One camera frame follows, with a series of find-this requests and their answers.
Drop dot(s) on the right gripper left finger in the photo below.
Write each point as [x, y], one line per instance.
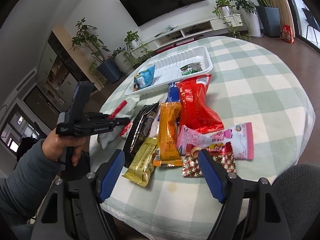
[72, 210]

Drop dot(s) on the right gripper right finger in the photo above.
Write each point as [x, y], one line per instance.
[250, 209]

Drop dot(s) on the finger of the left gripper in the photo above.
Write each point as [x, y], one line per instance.
[111, 123]
[97, 116]

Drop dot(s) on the floral white red packet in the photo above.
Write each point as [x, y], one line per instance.
[125, 131]

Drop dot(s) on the black snack bag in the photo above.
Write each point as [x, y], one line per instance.
[139, 131]

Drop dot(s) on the pale pink wrapper packet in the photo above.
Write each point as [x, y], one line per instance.
[155, 126]

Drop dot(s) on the gold foil snack packet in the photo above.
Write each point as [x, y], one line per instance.
[141, 168]

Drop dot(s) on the blue chips snack bag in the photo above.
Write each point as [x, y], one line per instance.
[144, 78]

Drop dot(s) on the red patterned biscuit packet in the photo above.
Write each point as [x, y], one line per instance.
[220, 153]

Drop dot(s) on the orange snack bar packet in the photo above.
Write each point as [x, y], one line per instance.
[167, 154]

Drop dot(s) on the pink snack packet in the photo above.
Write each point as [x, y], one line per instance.
[240, 136]

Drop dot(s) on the red foil snack bag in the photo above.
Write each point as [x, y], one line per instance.
[195, 114]

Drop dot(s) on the green clear snack packet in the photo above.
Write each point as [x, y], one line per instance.
[191, 68]

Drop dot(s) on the dark blue snack packet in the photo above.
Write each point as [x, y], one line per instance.
[173, 94]

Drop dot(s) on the left forearm grey sleeve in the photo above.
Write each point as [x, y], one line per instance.
[24, 190]

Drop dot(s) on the left hand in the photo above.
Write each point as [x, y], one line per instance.
[54, 145]

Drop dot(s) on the grey chair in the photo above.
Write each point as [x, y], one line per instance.
[297, 190]

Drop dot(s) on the white ribbed pot plant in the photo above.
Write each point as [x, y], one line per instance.
[121, 60]

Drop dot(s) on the trailing pothos plant left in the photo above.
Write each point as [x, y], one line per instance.
[136, 51]

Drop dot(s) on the trailing pothos plant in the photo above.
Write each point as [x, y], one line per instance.
[232, 21]
[136, 51]

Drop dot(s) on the tall plant dark pot left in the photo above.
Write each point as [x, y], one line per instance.
[101, 67]

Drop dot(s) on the red storage box left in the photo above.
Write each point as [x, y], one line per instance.
[160, 50]

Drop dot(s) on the white plastic tray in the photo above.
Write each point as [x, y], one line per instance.
[167, 69]

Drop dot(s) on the white TV cabinet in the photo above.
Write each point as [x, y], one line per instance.
[210, 25]

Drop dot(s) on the green checkered tablecloth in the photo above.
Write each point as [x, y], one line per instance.
[249, 84]

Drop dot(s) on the trailing pothos plant right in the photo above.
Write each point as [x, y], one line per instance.
[232, 21]

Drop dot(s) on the red gift bag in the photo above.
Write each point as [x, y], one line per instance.
[287, 34]

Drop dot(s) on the white pot plant right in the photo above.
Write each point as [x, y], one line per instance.
[249, 16]

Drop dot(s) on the dark square planter plant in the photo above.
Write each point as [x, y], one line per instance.
[270, 18]

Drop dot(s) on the black balcony chair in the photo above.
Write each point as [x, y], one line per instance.
[311, 23]

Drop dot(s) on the beige curtain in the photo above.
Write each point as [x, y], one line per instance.
[285, 14]

